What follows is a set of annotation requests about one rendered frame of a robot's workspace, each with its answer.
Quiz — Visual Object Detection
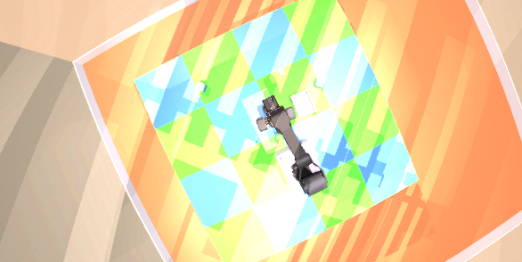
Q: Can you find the beige rectangular tray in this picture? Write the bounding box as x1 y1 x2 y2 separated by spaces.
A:
290 89 316 119

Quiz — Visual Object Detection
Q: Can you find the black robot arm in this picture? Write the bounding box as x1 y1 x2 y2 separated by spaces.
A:
262 94 328 197

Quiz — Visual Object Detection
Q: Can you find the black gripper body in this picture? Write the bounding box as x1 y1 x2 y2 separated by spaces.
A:
256 106 297 132

